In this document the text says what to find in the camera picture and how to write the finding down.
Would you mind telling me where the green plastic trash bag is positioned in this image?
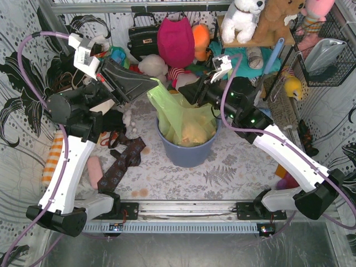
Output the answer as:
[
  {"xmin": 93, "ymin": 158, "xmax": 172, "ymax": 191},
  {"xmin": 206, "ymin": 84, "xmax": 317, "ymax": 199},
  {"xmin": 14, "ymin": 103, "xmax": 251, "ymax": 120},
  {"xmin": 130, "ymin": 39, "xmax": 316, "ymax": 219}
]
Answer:
[{"xmin": 147, "ymin": 78, "xmax": 220, "ymax": 147}]

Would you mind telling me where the blue lint roller mop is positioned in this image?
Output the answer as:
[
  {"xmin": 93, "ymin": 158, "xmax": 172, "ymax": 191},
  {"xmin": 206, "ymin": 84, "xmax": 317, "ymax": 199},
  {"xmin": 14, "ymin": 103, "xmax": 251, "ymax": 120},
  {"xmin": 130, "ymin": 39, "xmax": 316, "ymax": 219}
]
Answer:
[{"xmin": 254, "ymin": 38, "xmax": 285, "ymax": 106}]

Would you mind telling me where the blue trash bin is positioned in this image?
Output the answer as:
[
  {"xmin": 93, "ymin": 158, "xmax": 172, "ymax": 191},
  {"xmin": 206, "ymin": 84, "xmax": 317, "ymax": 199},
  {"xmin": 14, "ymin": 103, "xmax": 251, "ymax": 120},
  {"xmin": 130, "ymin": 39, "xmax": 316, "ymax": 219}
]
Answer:
[{"xmin": 155, "ymin": 118, "xmax": 222, "ymax": 168}]

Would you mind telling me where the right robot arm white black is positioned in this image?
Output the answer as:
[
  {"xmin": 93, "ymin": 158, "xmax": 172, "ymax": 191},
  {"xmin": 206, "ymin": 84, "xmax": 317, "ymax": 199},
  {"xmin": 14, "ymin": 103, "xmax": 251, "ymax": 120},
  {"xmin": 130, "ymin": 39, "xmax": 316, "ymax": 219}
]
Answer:
[{"xmin": 223, "ymin": 77, "xmax": 344, "ymax": 220}]

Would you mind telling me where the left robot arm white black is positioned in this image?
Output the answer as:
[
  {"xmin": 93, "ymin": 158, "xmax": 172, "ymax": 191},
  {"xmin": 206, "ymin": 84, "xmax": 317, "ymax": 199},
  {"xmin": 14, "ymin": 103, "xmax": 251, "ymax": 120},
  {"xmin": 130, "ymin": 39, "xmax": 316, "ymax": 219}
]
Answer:
[{"xmin": 26, "ymin": 58, "xmax": 162, "ymax": 237}]

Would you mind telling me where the cream canvas tote bag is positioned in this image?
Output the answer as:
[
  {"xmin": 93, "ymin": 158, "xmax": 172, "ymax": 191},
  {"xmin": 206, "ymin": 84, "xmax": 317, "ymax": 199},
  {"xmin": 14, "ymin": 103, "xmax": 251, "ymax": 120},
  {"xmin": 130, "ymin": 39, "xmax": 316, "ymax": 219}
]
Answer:
[{"xmin": 47, "ymin": 81, "xmax": 115, "ymax": 115}]

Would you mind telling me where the pink white pig plush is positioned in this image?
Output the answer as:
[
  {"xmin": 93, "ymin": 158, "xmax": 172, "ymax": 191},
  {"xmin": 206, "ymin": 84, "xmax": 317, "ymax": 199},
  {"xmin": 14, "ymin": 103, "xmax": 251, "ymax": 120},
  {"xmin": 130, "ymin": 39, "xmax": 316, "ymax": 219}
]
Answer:
[{"xmin": 167, "ymin": 67, "xmax": 199, "ymax": 91}]

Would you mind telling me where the white sheep plush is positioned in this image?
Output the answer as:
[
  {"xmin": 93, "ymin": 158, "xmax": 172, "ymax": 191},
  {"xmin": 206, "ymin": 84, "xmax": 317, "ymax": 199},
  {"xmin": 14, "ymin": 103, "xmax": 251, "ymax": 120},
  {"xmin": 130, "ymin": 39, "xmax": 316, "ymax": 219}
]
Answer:
[{"xmin": 138, "ymin": 54, "xmax": 168, "ymax": 83}]

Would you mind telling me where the colourful printed cloth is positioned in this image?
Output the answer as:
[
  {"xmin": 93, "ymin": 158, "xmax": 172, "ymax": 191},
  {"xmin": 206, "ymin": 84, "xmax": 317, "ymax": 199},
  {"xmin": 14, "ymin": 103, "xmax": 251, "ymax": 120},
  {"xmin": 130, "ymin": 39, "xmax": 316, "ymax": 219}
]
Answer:
[{"xmin": 95, "ymin": 46, "xmax": 130, "ymax": 69}]

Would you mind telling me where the teal folded cloth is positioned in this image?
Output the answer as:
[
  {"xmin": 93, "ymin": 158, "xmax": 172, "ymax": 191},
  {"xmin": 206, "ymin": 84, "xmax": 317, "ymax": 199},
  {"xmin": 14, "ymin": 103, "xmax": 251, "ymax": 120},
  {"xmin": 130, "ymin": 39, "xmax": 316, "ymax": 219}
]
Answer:
[{"xmin": 209, "ymin": 41, "xmax": 282, "ymax": 80}]

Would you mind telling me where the black leather handbag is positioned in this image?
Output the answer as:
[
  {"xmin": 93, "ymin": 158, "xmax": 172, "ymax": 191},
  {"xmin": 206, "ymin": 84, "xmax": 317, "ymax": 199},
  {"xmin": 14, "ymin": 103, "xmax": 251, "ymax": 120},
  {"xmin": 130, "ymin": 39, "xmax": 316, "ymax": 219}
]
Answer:
[{"xmin": 127, "ymin": 12, "xmax": 160, "ymax": 62}]

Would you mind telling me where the magenta felt hat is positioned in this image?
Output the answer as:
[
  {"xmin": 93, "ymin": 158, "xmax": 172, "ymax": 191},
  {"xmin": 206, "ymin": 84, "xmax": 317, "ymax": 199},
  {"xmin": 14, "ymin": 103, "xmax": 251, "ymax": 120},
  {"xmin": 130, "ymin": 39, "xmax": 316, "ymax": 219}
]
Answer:
[{"xmin": 157, "ymin": 17, "xmax": 195, "ymax": 68}]

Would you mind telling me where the orange plush toy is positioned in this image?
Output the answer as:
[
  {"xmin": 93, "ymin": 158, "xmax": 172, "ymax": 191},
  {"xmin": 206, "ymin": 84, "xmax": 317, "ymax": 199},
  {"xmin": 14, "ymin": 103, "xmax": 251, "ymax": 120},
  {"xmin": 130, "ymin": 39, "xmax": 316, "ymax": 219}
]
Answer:
[{"xmin": 192, "ymin": 24, "xmax": 210, "ymax": 61}]

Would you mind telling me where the dark floral necktie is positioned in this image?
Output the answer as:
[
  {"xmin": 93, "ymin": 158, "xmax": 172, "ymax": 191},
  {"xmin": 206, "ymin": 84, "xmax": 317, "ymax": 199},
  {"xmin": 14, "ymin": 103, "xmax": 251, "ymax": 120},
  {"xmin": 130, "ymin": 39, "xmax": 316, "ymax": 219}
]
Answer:
[{"xmin": 97, "ymin": 131, "xmax": 146, "ymax": 194}]

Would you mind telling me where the white dog plush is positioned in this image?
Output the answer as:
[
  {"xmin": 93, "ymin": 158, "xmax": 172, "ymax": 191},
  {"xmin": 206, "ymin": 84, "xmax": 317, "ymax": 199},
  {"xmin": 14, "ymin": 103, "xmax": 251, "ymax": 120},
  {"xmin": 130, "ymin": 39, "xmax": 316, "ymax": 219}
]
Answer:
[{"xmin": 221, "ymin": 0, "xmax": 265, "ymax": 44}]

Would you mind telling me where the orange checked towel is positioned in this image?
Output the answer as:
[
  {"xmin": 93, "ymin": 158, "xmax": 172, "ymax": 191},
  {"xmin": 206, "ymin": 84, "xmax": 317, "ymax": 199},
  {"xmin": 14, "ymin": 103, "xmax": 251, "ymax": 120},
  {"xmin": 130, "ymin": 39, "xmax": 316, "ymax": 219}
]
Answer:
[{"xmin": 41, "ymin": 130, "xmax": 63, "ymax": 186}]

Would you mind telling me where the yellow duck plush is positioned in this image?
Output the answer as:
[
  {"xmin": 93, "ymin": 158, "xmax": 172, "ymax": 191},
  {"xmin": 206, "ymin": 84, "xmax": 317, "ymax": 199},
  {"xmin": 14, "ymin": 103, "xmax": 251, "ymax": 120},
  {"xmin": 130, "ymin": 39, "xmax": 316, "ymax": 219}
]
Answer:
[{"xmin": 281, "ymin": 68, "xmax": 302, "ymax": 101}]

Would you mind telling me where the pink sponge roll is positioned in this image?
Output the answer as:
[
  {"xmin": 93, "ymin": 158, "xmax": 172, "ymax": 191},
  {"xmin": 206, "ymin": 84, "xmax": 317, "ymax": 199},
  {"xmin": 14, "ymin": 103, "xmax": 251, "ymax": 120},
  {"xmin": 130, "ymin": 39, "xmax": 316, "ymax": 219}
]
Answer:
[{"xmin": 87, "ymin": 156, "xmax": 103, "ymax": 190}]

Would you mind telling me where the brown teddy bear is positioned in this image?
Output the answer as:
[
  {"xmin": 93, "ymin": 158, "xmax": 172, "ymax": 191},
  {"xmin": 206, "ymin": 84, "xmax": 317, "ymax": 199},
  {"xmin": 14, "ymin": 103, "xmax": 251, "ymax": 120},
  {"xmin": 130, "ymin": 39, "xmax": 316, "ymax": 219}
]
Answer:
[{"xmin": 253, "ymin": 0, "xmax": 305, "ymax": 43}]

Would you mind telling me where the black metal shelf rack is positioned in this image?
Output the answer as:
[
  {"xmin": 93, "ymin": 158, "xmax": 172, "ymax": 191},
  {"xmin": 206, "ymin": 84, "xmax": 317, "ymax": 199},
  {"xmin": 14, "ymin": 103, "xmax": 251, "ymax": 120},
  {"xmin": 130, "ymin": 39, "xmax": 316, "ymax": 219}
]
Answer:
[{"xmin": 210, "ymin": 15, "xmax": 303, "ymax": 102}]

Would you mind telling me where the silver foil pouch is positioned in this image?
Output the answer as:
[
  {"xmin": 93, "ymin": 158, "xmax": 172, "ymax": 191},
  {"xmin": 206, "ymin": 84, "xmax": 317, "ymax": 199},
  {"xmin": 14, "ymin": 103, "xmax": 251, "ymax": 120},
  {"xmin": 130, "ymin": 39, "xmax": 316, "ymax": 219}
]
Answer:
[{"xmin": 304, "ymin": 38, "xmax": 347, "ymax": 72}]

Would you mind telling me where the pink plush toy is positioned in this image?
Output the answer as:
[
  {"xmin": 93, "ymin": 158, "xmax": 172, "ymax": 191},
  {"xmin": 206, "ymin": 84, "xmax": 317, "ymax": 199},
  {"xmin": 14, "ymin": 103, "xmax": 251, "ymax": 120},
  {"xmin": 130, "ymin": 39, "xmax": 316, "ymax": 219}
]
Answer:
[{"xmin": 295, "ymin": 0, "xmax": 335, "ymax": 36}]

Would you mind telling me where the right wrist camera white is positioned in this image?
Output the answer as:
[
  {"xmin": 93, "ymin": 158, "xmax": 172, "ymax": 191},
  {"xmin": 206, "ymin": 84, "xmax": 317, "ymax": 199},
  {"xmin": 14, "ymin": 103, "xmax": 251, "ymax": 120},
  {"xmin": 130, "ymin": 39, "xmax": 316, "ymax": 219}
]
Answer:
[{"xmin": 210, "ymin": 55, "xmax": 233, "ymax": 84}]

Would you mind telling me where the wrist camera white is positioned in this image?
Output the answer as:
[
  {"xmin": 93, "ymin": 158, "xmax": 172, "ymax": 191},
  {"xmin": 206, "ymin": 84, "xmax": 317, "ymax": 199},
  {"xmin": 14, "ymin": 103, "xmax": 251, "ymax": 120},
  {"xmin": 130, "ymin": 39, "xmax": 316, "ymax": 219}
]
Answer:
[
  {"xmin": 68, "ymin": 33, "xmax": 100, "ymax": 80},
  {"xmin": 210, "ymin": 55, "xmax": 233, "ymax": 84}
]

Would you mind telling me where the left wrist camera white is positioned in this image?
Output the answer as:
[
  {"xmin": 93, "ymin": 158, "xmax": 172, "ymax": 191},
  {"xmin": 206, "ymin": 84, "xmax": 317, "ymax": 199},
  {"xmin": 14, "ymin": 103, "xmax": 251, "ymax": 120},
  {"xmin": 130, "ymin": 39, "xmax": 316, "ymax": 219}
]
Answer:
[{"xmin": 68, "ymin": 33, "xmax": 100, "ymax": 80}]

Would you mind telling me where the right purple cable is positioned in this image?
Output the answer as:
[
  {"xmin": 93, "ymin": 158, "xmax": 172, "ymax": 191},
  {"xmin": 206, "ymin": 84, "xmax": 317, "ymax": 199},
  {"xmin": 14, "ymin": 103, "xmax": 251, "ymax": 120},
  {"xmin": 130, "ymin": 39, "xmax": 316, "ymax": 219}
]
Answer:
[{"xmin": 219, "ymin": 54, "xmax": 356, "ymax": 231}]

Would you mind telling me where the purple cable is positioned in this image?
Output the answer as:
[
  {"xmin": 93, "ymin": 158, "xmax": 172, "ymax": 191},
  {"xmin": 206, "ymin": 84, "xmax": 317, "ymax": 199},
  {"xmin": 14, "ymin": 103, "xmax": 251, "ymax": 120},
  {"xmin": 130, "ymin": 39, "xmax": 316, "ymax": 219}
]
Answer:
[
  {"xmin": 219, "ymin": 54, "xmax": 356, "ymax": 231},
  {"xmin": 1, "ymin": 31, "xmax": 76, "ymax": 267}
]

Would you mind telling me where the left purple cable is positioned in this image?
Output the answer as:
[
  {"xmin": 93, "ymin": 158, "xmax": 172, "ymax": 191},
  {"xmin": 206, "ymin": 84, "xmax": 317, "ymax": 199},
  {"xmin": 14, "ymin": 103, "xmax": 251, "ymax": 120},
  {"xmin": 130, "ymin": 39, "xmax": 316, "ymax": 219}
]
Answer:
[{"xmin": 1, "ymin": 31, "xmax": 76, "ymax": 267}]

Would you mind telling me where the black wire basket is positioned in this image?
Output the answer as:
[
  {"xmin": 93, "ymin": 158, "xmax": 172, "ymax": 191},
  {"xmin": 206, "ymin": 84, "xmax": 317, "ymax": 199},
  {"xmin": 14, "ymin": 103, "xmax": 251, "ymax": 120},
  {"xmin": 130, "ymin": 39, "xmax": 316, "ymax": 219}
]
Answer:
[{"xmin": 291, "ymin": 13, "xmax": 355, "ymax": 87}]

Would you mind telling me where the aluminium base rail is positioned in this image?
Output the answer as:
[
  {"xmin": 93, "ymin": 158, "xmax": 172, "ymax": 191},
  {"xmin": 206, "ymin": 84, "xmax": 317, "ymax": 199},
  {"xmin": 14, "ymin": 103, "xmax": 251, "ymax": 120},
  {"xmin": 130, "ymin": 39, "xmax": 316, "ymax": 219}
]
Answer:
[{"xmin": 41, "ymin": 199, "xmax": 342, "ymax": 234}]

